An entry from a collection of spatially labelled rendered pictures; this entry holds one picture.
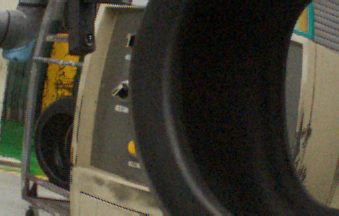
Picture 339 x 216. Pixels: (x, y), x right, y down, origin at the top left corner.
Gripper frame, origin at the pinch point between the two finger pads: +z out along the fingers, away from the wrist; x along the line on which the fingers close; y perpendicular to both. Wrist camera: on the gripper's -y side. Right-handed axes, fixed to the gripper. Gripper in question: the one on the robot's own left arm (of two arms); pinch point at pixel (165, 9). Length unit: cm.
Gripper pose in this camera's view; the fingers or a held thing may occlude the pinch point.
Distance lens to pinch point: 140.8
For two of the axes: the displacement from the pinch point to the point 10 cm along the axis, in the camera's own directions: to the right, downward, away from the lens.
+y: 2.7, -9.5, -1.2
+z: 7.9, 2.9, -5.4
